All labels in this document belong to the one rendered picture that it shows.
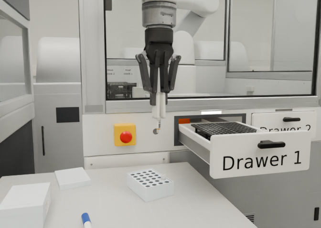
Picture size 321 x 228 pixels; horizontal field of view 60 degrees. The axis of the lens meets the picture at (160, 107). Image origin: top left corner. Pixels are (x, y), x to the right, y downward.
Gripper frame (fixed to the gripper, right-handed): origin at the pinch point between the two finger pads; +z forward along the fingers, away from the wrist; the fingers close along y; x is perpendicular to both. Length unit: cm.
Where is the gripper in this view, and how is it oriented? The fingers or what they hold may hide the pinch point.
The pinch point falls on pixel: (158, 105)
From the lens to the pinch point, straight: 75.5
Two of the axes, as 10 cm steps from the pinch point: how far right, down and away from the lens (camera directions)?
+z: 0.0, 9.9, 1.2
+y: 8.7, -0.6, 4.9
